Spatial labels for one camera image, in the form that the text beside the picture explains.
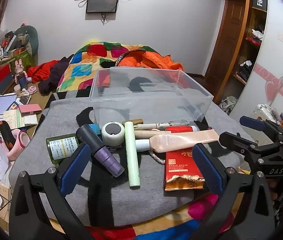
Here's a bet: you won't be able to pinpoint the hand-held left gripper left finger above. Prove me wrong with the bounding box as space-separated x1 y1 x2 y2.
9 143 94 240

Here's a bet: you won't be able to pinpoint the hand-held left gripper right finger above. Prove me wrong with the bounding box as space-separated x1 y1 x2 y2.
192 142 277 240

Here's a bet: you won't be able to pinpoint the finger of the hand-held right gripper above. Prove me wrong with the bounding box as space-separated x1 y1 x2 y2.
218 132 274 165
239 116 283 143

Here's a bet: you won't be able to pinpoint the green glass bottle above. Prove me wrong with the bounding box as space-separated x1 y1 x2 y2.
46 135 79 165

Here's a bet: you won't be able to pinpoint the red packet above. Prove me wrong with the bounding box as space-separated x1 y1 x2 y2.
165 149 205 192

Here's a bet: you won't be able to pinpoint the purple cosmetic bottle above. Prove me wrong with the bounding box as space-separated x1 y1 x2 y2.
76 124 125 178

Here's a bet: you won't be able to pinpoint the beige cosmetic tube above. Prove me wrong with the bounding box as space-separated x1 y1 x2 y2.
135 129 220 153

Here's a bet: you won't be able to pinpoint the red white tube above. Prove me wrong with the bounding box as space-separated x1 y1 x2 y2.
165 126 198 133

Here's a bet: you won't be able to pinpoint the white tape roll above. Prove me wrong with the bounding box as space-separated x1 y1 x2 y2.
102 122 126 148

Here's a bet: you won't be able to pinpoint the pink white braided rope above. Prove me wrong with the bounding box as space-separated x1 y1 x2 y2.
149 150 167 164

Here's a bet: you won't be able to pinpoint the light green tube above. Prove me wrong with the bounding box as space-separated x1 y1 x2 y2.
125 121 141 188

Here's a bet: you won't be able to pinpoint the white pen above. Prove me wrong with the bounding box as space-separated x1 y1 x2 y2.
133 122 189 131

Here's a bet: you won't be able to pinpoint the beige cosmetic stick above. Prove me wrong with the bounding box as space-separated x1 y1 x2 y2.
134 129 172 138

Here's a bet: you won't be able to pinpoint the clear plastic box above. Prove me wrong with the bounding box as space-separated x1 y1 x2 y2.
90 67 214 124

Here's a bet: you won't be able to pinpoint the person's right hand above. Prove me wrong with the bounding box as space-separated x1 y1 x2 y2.
266 179 280 202

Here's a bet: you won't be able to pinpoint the white plastic bag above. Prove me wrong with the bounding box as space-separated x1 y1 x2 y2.
253 104 283 128

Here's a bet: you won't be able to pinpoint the white shoes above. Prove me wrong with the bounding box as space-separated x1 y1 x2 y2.
219 96 238 115

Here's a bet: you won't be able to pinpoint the white sliding wardrobe door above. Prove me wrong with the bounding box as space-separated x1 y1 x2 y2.
229 0 283 130

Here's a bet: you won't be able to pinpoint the pink flat box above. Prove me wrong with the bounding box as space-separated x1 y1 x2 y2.
19 104 42 115

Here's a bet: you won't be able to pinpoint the black oval pouch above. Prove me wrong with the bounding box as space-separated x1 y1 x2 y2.
0 120 17 152

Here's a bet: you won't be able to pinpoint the pale green booklet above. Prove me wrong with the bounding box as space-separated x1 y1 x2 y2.
4 109 38 130

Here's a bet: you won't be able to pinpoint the wooden door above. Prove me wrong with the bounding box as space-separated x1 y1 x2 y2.
204 0 247 104

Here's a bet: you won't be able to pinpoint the dark purple cloth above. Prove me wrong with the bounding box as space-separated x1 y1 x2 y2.
39 55 74 95

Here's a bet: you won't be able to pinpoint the colourful patchwork quilt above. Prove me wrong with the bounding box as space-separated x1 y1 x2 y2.
57 41 235 240

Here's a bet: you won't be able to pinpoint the blue notebook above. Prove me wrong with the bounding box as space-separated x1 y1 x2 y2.
0 94 17 117

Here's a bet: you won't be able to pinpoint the dark blue bottle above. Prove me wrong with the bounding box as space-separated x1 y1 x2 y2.
17 75 29 90

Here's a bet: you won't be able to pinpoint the red cloth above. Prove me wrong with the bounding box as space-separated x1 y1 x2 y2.
27 60 64 83

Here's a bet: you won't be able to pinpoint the wooden wardrobe shelf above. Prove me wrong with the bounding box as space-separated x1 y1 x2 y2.
233 0 269 85

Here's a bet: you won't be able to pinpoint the blue grey box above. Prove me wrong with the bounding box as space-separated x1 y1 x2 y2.
0 72 16 95

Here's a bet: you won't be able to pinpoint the pink rabbit toy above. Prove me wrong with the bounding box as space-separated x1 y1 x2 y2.
14 59 29 78

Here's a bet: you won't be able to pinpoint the orange padded jacket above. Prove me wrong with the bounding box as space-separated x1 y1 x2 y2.
114 50 184 71

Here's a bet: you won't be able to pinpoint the green box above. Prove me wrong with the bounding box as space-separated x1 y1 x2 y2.
0 50 36 68

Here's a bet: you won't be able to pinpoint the black box on shelf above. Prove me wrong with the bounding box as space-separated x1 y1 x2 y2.
252 0 268 13

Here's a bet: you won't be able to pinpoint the small black wall screen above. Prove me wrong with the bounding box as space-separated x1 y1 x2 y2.
86 0 119 14

